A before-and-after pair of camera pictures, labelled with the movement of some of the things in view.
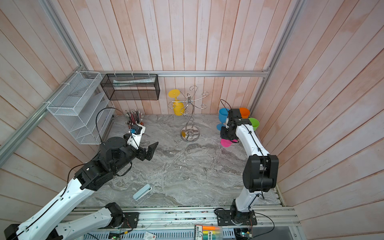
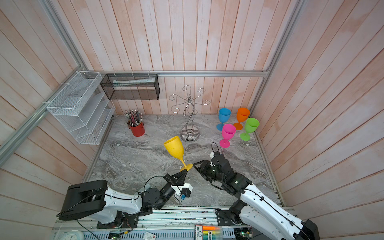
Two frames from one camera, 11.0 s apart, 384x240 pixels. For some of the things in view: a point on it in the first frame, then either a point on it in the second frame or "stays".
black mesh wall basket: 131,86 stays
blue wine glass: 223,114 stays
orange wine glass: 244,112 stays
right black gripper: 223,134 → 203,168
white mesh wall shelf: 83,106 stays
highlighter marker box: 208,232 stays
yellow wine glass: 178,104 → 175,146
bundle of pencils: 133,117 stays
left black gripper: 142,155 → 177,181
